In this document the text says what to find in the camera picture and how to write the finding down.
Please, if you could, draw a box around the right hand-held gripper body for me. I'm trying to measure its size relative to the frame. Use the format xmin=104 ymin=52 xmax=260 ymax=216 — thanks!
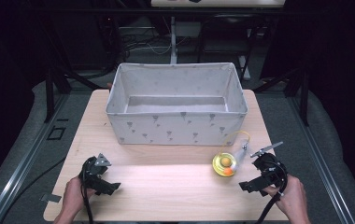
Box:
xmin=249 ymin=141 xmax=289 ymax=196

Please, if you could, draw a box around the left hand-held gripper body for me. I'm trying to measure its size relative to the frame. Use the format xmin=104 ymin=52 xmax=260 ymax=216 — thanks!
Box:
xmin=78 ymin=152 xmax=112 ymax=191

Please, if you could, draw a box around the yellow round toy with cord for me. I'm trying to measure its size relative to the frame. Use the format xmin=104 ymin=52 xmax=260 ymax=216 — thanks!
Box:
xmin=211 ymin=130 xmax=251 ymax=178

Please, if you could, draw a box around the grey fabric storage box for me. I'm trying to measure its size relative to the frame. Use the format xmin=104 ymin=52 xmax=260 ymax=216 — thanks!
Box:
xmin=105 ymin=62 xmax=249 ymax=147

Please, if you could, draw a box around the person's left hand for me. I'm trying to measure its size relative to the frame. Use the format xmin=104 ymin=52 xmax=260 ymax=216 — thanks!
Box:
xmin=61 ymin=175 xmax=97 ymax=219

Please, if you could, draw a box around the person's right hand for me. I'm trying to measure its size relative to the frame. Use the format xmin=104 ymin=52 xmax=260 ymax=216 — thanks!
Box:
xmin=262 ymin=174 xmax=306 ymax=219

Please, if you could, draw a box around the grey tape piece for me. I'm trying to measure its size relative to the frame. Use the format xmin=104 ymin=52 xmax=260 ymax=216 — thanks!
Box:
xmin=40 ymin=192 xmax=63 ymax=203

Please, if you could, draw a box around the black metal stand leg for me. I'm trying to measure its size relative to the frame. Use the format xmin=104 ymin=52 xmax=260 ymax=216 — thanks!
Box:
xmin=44 ymin=66 xmax=56 ymax=123

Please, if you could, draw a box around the white metal pole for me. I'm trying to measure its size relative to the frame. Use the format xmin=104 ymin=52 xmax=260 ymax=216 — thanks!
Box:
xmin=169 ymin=16 xmax=179 ymax=65

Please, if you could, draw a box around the white desk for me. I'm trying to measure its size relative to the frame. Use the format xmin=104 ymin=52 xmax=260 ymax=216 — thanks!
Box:
xmin=149 ymin=0 xmax=288 ymax=8

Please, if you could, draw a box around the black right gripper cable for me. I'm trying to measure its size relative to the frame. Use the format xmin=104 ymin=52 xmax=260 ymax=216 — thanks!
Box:
xmin=255 ymin=161 xmax=290 ymax=224

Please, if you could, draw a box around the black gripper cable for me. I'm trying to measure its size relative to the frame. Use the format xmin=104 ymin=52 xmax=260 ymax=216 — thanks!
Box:
xmin=80 ymin=157 xmax=96 ymax=224
xmin=255 ymin=161 xmax=290 ymax=224

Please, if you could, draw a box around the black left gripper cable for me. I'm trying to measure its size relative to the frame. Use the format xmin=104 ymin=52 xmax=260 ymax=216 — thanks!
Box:
xmin=80 ymin=157 xmax=96 ymax=224

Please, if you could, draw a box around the aluminium floor rail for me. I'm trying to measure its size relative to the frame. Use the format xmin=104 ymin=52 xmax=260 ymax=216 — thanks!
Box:
xmin=0 ymin=92 xmax=71 ymax=224
xmin=289 ymin=94 xmax=355 ymax=224

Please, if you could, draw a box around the black floor cable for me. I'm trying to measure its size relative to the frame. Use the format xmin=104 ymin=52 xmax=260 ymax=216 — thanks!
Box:
xmin=0 ymin=157 xmax=67 ymax=224

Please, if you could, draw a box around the tangle of floor cables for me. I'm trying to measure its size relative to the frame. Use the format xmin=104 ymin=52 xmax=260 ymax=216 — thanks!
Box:
xmin=118 ymin=26 xmax=190 ymax=60

